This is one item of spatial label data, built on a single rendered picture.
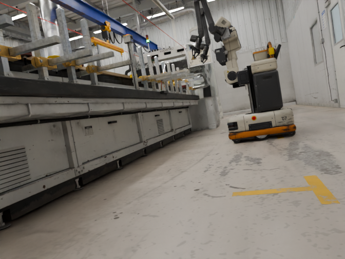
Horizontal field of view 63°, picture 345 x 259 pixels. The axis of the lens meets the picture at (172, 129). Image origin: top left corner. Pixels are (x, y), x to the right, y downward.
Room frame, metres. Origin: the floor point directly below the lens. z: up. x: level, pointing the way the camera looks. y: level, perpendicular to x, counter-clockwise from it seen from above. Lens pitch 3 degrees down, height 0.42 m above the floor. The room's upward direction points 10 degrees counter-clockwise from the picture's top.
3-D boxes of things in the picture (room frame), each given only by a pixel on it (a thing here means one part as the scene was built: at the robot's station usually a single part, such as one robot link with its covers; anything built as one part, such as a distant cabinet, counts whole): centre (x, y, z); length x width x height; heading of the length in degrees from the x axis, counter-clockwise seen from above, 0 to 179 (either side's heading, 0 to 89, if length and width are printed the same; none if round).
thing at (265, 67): (3.12, -1.07, 0.59); 0.55 x 0.34 x 0.83; 164
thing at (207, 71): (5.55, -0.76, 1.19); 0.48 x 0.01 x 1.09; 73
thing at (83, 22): (1.99, 0.48, 0.93); 0.04 x 0.04 x 0.48; 73
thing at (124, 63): (2.01, 0.41, 0.82); 0.43 x 0.03 x 0.04; 73
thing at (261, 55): (3.11, -1.09, 0.87); 0.23 x 0.15 x 0.11; 164
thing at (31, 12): (1.51, 0.63, 0.87); 0.04 x 0.04 x 0.48; 73
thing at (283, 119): (3.14, -0.98, 0.16); 0.67 x 0.64 x 0.25; 74
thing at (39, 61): (1.53, 0.62, 0.80); 0.14 x 0.06 x 0.05; 163
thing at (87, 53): (1.53, 0.56, 0.80); 0.43 x 0.03 x 0.04; 73
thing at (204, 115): (6.11, -0.18, 0.95); 1.65 x 0.70 x 1.90; 73
